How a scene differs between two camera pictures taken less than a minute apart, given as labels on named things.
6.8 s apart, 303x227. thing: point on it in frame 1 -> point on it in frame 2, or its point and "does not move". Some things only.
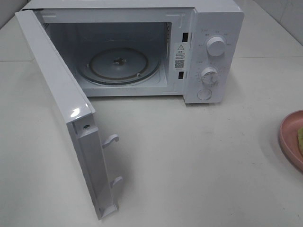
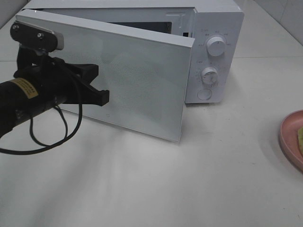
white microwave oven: (77, 109) -> (144, 71)
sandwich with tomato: (300, 140) does not move
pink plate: (288, 136) does not move
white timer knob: (209, 75) does not move
